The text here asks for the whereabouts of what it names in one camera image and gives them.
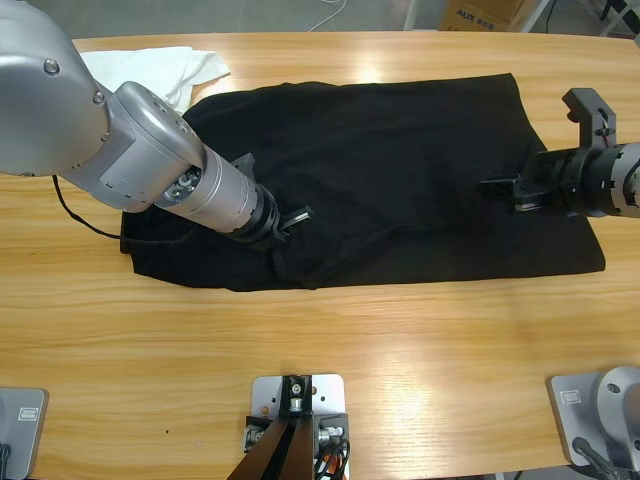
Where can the silver bolt knob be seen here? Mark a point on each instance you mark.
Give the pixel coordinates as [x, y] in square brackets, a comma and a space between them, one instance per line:
[330, 434]
[254, 437]

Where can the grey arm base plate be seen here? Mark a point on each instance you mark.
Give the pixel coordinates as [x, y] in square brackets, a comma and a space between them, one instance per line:
[27, 435]
[575, 415]

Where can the white mount plate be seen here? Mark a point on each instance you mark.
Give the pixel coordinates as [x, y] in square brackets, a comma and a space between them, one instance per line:
[330, 392]

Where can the white folded garment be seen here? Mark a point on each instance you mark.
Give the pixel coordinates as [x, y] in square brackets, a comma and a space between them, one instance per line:
[165, 70]

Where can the black camera post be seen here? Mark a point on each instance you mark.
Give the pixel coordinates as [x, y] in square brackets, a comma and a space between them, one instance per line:
[280, 450]

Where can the white metal post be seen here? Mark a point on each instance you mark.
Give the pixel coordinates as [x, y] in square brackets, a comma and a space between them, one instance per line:
[412, 15]

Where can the white slanted frame leg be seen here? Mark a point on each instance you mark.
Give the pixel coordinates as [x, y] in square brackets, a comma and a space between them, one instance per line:
[540, 12]

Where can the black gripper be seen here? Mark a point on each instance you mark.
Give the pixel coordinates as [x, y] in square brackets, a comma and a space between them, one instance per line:
[570, 180]
[262, 222]

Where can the black t-shirt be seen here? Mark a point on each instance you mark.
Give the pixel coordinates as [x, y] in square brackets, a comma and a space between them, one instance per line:
[400, 150]

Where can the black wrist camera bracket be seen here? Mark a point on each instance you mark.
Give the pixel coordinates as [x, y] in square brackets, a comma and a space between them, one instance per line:
[246, 164]
[590, 107]

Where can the cardboard box with blue print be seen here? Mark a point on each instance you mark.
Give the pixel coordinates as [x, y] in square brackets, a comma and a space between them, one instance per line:
[480, 15]

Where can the black chair frame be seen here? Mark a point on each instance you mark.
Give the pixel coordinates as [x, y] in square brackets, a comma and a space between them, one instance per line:
[620, 10]

